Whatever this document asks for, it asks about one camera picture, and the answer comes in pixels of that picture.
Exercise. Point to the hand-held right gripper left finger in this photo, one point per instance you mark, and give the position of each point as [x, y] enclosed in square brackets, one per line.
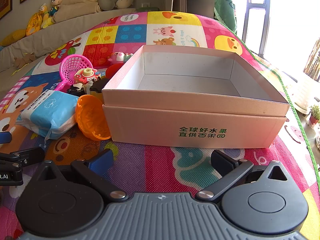
[103, 162]

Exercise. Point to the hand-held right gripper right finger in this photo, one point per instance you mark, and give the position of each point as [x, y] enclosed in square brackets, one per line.
[223, 163]

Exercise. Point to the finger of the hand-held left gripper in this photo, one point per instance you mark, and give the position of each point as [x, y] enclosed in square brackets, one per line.
[27, 155]
[5, 137]

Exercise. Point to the pink cardboard box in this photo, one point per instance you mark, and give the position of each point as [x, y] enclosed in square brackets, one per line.
[175, 120]

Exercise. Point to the orange plastic toy bowl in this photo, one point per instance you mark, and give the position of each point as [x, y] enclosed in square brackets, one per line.
[90, 120]

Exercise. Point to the blue white tissue pack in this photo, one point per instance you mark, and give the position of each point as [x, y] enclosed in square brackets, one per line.
[50, 110]

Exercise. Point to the colourful cartoon play mat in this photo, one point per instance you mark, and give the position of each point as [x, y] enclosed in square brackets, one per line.
[162, 162]

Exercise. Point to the black yellow toy cup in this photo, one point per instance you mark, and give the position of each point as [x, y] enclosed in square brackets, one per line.
[97, 90]

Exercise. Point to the black white small toy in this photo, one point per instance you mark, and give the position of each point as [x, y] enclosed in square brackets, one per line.
[76, 90]

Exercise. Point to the brown teddy plush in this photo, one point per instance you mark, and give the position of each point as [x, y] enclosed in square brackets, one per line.
[23, 60]

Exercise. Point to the red round toy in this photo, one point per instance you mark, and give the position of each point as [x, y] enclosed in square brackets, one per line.
[113, 71]

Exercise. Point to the pink toy net scoop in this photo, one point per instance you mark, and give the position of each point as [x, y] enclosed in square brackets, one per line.
[72, 67]

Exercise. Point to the yellow plush cushion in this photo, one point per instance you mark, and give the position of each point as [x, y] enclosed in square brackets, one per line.
[13, 37]

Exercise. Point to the small potted plant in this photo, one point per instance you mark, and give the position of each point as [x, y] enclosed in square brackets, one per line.
[314, 116]

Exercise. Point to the pink pig toy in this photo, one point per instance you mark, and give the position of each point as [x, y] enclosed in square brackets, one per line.
[117, 57]

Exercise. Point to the white ribbed flower pot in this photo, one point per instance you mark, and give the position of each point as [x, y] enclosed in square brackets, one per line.
[306, 97]

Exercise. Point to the beige padded bed bumper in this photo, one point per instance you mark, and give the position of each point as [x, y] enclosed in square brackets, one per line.
[50, 37]

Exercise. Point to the yellow plush toy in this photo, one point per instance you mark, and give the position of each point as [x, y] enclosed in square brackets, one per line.
[35, 22]

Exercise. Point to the patterned light curtain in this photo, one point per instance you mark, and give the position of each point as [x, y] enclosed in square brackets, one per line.
[313, 62]

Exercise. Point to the cartoon boy doll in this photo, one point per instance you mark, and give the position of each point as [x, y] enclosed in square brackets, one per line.
[53, 7]

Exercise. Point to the beige pillow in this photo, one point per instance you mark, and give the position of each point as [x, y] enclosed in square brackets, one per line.
[80, 5]

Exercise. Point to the green dinosaur plush blanket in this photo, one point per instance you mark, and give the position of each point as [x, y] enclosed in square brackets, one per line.
[225, 7]

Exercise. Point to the green digital clock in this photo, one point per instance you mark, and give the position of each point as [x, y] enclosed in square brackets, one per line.
[152, 9]

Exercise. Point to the pink white toy camera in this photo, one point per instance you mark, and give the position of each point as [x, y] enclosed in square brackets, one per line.
[86, 76]

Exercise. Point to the dark window frame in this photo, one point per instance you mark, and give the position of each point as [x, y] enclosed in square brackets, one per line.
[265, 17]

